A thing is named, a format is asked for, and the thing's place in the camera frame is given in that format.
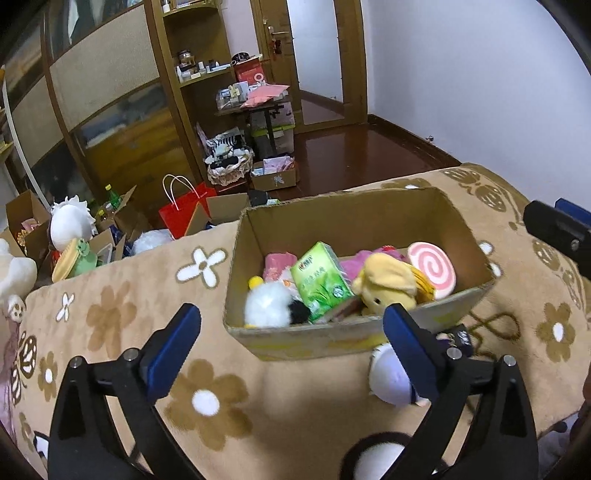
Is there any light pink plush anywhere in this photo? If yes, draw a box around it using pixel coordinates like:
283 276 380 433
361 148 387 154
263 251 298 282

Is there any green frog plush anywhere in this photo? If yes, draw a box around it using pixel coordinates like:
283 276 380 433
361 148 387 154
52 237 99 283

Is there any clear plastic storage bin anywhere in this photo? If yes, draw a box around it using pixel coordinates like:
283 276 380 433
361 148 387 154
252 102 296 160

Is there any small black card box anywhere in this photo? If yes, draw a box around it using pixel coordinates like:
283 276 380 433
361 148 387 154
450 323 474 358

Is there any striped plush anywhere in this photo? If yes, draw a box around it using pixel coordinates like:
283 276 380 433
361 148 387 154
205 129 245 160

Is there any tall open cardboard box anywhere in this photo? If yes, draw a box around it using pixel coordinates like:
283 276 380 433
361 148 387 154
6 189 51 259

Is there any small cardboard box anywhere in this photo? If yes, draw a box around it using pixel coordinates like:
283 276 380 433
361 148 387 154
250 156 298 192

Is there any white fluffy duck plush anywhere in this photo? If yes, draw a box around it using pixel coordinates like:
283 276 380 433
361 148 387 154
243 275 312 328

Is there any brown cardboard box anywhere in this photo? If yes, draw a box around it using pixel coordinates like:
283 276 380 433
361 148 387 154
187 194 250 236

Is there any small dark side table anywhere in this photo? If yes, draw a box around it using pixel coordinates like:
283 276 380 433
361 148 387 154
215 99 291 158

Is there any white plush toy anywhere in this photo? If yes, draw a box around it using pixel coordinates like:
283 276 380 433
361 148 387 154
368 344 432 408

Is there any white round plush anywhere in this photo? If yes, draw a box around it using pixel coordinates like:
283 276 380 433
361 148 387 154
49 195 98 252

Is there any red box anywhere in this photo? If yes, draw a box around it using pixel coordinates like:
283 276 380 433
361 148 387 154
233 59 266 88

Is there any red paper bag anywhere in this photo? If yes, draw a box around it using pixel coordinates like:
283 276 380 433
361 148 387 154
158 174 218 240

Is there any wooden wardrobe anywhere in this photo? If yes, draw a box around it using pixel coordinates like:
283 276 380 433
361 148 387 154
0 0 208 232

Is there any large cream plush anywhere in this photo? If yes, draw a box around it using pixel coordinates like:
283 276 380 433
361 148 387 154
0 237 38 319

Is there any wooden door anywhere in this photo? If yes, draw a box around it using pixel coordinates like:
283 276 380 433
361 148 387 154
249 0 370 127

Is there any green tissue packet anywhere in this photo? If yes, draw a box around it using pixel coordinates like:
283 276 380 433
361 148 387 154
290 241 356 324

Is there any pink cloth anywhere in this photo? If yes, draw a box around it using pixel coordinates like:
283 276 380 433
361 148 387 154
240 84 291 109

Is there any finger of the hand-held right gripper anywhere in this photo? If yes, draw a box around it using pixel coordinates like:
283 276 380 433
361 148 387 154
523 200 591 278
554 198 591 229

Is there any door mirror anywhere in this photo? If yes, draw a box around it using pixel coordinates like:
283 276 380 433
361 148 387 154
287 0 345 125

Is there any cardboard box with bottles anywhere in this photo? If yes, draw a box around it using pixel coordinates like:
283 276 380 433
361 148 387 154
95 185 153 245

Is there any pink swirl plush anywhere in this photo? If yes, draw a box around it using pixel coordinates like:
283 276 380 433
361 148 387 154
407 241 458 298

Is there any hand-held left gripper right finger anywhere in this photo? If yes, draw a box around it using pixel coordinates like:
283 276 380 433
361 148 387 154
382 302 541 480

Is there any white fluffy bundle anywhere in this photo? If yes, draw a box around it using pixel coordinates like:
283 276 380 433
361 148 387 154
131 228 174 254

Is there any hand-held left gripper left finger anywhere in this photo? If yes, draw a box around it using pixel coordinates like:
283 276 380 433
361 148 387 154
47 302 202 480

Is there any wicker basket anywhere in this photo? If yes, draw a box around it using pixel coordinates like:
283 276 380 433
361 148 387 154
205 148 256 186

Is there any wooden corner shelf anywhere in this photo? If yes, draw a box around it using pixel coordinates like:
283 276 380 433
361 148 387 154
152 0 245 181

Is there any yellow plush doll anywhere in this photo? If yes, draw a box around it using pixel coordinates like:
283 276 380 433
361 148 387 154
351 253 437 317

